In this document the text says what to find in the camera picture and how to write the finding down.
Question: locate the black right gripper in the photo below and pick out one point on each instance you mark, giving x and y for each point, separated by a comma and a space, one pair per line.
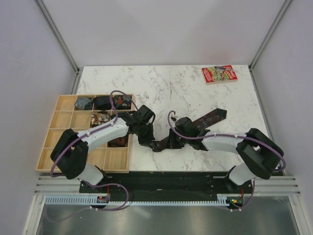
172, 145

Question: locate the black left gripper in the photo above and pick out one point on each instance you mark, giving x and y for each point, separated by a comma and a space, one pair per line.
150, 138

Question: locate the brown floral necktie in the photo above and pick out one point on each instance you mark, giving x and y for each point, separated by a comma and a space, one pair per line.
207, 120

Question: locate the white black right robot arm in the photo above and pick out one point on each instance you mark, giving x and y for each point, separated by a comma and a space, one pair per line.
260, 155

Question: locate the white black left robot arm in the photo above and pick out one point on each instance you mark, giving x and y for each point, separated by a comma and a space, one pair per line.
70, 154

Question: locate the red brown rolled tie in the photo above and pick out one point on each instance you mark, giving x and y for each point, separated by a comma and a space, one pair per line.
118, 142

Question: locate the dark multicolour rolled tie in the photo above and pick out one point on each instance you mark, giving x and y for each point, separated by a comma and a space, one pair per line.
121, 102

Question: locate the beige patterned rolled tie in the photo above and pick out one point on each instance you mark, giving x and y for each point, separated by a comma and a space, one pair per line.
99, 118

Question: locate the black rolled tie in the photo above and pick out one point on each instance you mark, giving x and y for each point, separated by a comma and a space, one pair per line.
103, 102

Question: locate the wooden compartment tray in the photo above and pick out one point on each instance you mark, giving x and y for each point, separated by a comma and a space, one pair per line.
66, 116

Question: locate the grey rolled tie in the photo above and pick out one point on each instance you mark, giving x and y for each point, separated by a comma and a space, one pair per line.
84, 103

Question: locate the red paperback book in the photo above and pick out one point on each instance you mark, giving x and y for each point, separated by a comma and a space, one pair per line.
219, 74

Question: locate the white slotted cable duct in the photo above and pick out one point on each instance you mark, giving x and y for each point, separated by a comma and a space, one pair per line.
97, 201

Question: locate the aluminium frame rail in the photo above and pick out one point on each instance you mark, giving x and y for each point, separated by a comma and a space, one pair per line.
275, 186

